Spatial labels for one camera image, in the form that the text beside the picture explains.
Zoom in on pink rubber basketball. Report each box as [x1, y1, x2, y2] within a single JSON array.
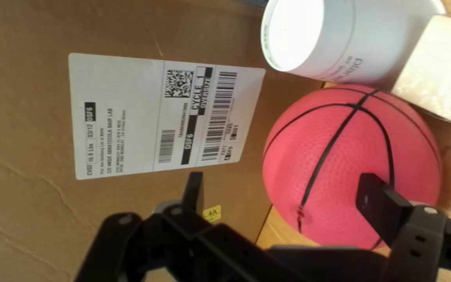
[[259, 84, 444, 252]]

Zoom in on white rectangular foam block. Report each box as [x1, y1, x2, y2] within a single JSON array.
[[389, 12, 451, 133]]

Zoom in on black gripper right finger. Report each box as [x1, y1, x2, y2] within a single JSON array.
[[353, 173, 451, 282]]

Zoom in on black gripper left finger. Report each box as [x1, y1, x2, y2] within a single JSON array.
[[73, 170, 289, 282]]

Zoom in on large cardboard shipping box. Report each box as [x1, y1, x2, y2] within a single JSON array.
[[0, 0, 327, 282]]

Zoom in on tall white cup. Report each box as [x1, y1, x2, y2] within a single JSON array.
[[258, 0, 447, 87]]

